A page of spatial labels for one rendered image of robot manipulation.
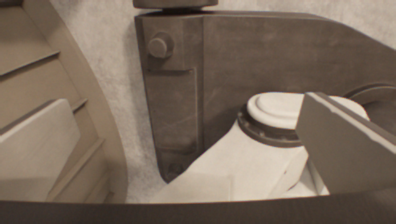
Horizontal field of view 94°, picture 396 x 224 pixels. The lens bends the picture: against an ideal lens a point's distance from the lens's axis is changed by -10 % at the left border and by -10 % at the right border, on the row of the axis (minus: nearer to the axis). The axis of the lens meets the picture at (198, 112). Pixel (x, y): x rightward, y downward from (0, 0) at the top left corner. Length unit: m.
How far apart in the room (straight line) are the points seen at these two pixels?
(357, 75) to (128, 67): 0.65
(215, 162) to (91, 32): 0.61
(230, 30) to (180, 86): 0.16
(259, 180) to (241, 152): 0.06
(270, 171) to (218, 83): 0.25
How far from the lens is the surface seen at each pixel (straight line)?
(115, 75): 0.78
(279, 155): 0.33
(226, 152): 0.32
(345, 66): 0.52
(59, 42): 0.84
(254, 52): 0.46
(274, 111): 0.35
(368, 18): 0.70
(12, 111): 0.73
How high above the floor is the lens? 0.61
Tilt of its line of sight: 57 degrees down
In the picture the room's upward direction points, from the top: 161 degrees counter-clockwise
